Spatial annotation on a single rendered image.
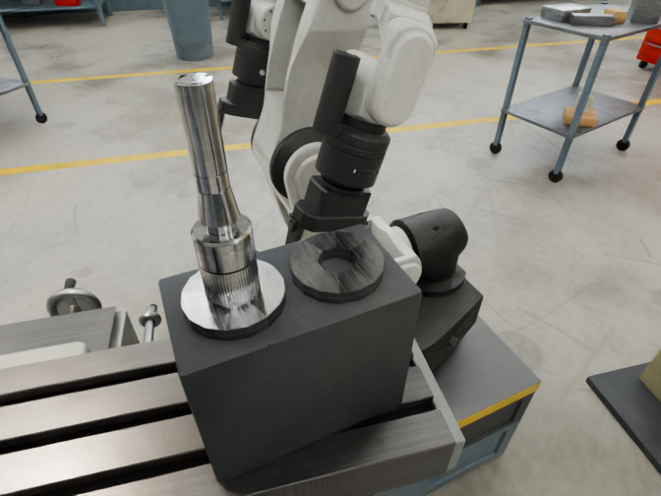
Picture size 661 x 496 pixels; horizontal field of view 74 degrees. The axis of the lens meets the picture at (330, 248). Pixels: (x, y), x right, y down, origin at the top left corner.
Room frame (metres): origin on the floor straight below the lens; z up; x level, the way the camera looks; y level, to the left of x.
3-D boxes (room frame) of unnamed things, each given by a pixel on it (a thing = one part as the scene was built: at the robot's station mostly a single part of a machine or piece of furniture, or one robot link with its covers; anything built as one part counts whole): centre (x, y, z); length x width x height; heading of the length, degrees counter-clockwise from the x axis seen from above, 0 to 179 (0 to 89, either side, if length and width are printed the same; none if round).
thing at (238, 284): (0.27, 0.08, 1.16); 0.05 x 0.05 x 0.06
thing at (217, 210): (0.27, 0.08, 1.25); 0.03 x 0.03 x 0.11
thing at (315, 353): (0.30, 0.04, 1.03); 0.22 x 0.12 x 0.20; 115
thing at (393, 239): (0.83, -0.09, 0.68); 0.21 x 0.20 x 0.13; 115
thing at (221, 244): (0.27, 0.08, 1.19); 0.05 x 0.05 x 0.01
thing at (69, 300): (0.69, 0.60, 0.63); 0.16 x 0.12 x 0.12; 14
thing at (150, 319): (0.75, 0.47, 0.51); 0.22 x 0.06 x 0.06; 14
